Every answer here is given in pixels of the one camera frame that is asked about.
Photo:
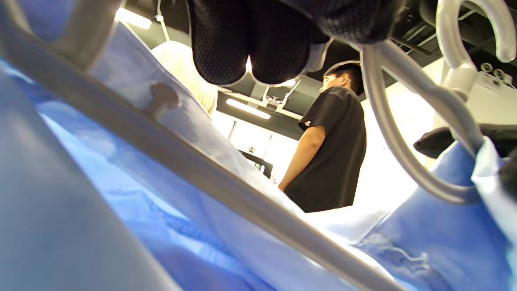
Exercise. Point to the person's left hand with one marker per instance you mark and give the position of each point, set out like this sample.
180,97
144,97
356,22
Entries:
226,40

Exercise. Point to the person's right hand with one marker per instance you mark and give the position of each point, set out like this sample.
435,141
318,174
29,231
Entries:
501,137

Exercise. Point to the gray hanger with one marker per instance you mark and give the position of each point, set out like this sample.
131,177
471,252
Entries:
202,173

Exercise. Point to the light blue long-sleeve shirt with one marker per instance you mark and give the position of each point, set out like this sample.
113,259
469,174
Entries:
121,202

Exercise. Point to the long ceiling light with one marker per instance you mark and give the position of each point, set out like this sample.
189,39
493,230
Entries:
133,18
248,109

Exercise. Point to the white headset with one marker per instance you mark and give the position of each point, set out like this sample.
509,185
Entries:
497,97

